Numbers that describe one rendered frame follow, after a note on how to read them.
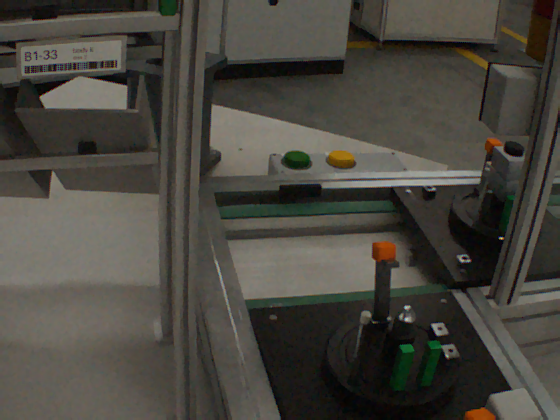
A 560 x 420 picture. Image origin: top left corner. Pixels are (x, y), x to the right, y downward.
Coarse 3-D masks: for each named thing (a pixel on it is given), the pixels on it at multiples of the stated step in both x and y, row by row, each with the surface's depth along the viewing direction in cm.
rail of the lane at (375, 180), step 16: (240, 176) 105; (256, 176) 105; (272, 176) 105; (288, 176) 106; (304, 176) 106; (320, 176) 107; (336, 176) 107; (352, 176) 107; (368, 176) 108; (384, 176) 108; (400, 176) 109; (416, 176) 109; (432, 176) 110; (448, 176) 111; (464, 176) 111; (480, 176) 112; (224, 192) 100; (240, 192) 101; (256, 192) 101; (272, 192) 102; (288, 192) 101; (304, 192) 102; (320, 192) 103; (336, 192) 104; (352, 192) 105; (368, 192) 106; (384, 192) 106
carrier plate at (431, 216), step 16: (400, 192) 102; (416, 192) 103; (448, 192) 104; (400, 208) 101; (416, 208) 99; (432, 208) 99; (448, 208) 100; (416, 224) 95; (432, 224) 95; (448, 224) 96; (432, 240) 92; (448, 240) 92; (464, 240) 92; (432, 256) 90; (448, 256) 89; (480, 256) 89; (496, 256) 89; (448, 272) 86; (464, 272) 86; (480, 272) 86; (464, 288) 85
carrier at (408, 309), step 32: (256, 320) 75; (288, 320) 76; (320, 320) 76; (352, 320) 73; (384, 320) 72; (416, 320) 74; (448, 320) 77; (288, 352) 71; (320, 352) 71; (352, 352) 69; (384, 352) 68; (416, 352) 69; (448, 352) 67; (480, 352) 73; (288, 384) 67; (320, 384) 67; (352, 384) 65; (384, 384) 65; (416, 384) 65; (448, 384) 65; (480, 384) 68; (288, 416) 63; (320, 416) 63; (352, 416) 64; (384, 416) 64; (416, 416) 64; (448, 416) 64; (512, 416) 61
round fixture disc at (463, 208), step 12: (468, 192) 100; (456, 204) 97; (468, 204) 97; (456, 216) 94; (468, 216) 94; (480, 216) 94; (492, 216) 95; (456, 228) 94; (468, 228) 92; (480, 228) 91; (492, 228) 92; (468, 240) 92; (480, 240) 91; (492, 240) 90
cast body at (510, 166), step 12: (504, 144) 90; (516, 144) 91; (492, 156) 92; (504, 156) 89; (516, 156) 89; (492, 168) 93; (504, 168) 89; (516, 168) 89; (492, 180) 93; (504, 180) 90; (516, 180) 90; (504, 192) 90
